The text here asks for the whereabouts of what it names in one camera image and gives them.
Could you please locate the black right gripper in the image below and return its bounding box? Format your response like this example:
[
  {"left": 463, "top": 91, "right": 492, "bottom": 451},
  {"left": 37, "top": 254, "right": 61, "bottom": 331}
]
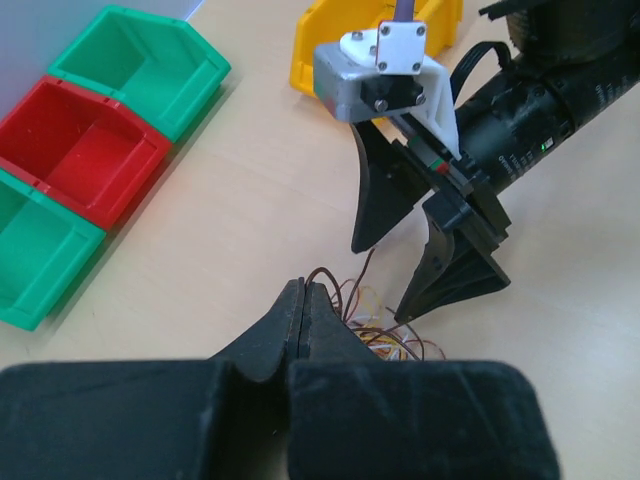
[{"left": 351, "top": 74, "right": 570, "bottom": 323}]

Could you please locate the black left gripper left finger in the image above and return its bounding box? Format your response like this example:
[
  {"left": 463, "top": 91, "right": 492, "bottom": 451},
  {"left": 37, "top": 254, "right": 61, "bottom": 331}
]
[{"left": 1, "top": 279, "right": 304, "bottom": 479}]

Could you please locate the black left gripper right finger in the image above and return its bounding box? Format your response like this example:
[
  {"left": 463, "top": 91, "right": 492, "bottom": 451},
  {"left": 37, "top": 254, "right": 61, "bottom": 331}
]
[{"left": 287, "top": 284, "right": 560, "bottom": 479}]

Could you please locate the wire bundle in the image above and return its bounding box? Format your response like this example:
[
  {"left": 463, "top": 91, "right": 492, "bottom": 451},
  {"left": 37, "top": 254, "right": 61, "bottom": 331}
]
[{"left": 305, "top": 247, "right": 447, "bottom": 362}]

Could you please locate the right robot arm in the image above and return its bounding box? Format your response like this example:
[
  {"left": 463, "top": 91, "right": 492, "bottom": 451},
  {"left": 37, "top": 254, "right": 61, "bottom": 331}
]
[{"left": 351, "top": 1, "right": 639, "bottom": 324}]

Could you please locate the yellow plastic bin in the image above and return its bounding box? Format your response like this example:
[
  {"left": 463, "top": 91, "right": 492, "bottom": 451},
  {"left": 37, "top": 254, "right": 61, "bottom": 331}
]
[{"left": 288, "top": 0, "right": 465, "bottom": 126}]

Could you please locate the left green plastic bin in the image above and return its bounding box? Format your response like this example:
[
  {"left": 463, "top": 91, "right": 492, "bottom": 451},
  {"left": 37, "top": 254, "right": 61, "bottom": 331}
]
[{"left": 1, "top": 171, "right": 106, "bottom": 331}]

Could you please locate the green plastic bin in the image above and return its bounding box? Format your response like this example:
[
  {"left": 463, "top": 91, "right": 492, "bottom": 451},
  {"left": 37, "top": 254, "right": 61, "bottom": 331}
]
[
  {"left": 1, "top": 171, "right": 106, "bottom": 331},
  {"left": 47, "top": 5, "right": 231, "bottom": 142}
]

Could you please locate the red plastic bin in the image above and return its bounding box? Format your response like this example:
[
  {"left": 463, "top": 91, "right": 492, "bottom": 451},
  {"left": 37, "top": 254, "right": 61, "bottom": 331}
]
[{"left": 1, "top": 75, "right": 172, "bottom": 231}]

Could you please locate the right green plastic bin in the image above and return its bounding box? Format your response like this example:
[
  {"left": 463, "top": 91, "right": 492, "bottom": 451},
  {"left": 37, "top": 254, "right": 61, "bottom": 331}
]
[{"left": 47, "top": 5, "right": 231, "bottom": 142}]

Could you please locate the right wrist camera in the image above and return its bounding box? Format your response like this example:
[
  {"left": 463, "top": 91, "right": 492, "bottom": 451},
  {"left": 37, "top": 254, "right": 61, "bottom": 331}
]
[{"left": 313, "top": 20, "right": 461, "bottom": 159}]

